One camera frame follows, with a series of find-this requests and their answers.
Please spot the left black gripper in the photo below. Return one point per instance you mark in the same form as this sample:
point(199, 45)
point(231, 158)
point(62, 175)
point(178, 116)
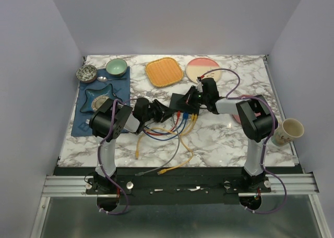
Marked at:
point(166, 113)

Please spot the black network switch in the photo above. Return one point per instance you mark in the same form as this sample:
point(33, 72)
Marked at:
point(181, 102)

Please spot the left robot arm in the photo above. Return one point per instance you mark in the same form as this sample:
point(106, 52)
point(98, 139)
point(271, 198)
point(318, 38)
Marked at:
point(112, 117)

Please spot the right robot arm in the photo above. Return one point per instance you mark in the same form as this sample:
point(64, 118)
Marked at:
point(257, 118)

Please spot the pink dotted plate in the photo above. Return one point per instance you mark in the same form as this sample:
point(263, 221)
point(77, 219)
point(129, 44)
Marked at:
point(237, 118)

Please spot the orange woven square tray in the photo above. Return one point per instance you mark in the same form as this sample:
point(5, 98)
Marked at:
point(164, 72)

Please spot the blue cloth placemat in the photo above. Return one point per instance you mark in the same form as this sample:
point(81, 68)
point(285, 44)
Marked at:
point(120, 87)

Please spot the green ceramic bowl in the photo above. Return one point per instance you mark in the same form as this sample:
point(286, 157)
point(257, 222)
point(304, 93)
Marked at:
point(116, 67)

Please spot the small round saucer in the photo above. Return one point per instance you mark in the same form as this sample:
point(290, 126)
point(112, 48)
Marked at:
point(98, 102)

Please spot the silver metal spoon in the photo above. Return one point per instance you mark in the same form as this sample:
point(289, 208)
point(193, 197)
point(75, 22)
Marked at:
point(105, 79)

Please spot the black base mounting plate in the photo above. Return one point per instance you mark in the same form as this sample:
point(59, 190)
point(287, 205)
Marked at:
point(182, 186)

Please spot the blue star-shaped dish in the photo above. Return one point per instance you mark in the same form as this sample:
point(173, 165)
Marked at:
point(91, 99)

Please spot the cream ceramic mug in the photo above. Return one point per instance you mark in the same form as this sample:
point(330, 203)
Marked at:
point(288, 130)

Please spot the patterned small bowl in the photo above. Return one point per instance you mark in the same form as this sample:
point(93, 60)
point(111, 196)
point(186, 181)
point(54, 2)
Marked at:
point(87, 74)

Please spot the aluminium rail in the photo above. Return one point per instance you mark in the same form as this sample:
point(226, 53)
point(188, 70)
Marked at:
point(75, 186)

